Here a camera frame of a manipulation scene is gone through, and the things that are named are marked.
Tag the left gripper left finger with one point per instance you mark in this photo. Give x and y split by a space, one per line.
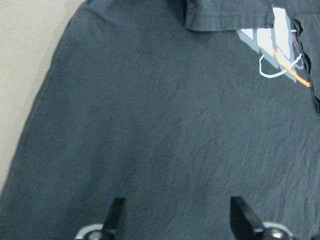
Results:
115 213

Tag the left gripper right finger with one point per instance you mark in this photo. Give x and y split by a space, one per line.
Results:
243 220

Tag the black graphic t-shirt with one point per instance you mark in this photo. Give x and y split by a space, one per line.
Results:
175 105

